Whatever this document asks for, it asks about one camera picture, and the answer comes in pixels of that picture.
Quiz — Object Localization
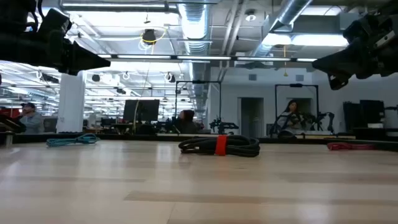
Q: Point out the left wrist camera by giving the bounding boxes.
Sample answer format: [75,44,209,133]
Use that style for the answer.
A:
[37,7,73,41]

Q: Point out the black rig frame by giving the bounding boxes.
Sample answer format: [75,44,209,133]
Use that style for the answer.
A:
[175,80,222,135]
[274,83,320,135]

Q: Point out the person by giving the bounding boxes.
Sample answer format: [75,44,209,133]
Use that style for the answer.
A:
[18,102,45,134]
[174,109,200,134]
[275,99,307,135]

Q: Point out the grey door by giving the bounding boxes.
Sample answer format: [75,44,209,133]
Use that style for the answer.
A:
[238,96,265,138]

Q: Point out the black equipment case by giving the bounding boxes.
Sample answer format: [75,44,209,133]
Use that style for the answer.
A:
[343,101,361,131]
[359,99,386,125]

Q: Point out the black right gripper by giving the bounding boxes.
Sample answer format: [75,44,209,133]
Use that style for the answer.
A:
[312,29,389,91]

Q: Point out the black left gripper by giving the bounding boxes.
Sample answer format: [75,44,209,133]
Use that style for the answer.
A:
[46,29,111,76]

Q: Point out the black cable with red strap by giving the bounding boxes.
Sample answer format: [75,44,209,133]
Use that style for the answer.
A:
[178,134,261,158]

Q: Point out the black computer monitor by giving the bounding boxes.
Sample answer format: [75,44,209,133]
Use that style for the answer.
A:
[123,99,160,123]

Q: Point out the black hanging ceiling camera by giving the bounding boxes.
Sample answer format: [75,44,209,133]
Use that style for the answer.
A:
[142,29,157,45]

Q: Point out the white building pillar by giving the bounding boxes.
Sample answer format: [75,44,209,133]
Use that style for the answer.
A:
[57,70,86,134]

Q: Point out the teal braided USB-C cable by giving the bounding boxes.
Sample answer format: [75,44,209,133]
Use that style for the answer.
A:
[45,133,100,147]

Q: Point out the silver ventilation duct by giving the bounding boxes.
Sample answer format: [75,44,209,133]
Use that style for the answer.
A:
[177,2,211,114]
[253,0,313,58]

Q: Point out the red USB-C cable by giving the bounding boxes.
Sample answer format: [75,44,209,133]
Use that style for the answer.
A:
[326,142,377,151]

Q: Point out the large ceiling light panel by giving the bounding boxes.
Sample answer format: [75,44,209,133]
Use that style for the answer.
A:
[262,32,349,47]

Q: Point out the black metal table frame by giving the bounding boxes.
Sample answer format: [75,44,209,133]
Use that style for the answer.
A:
[0,131,398,152]

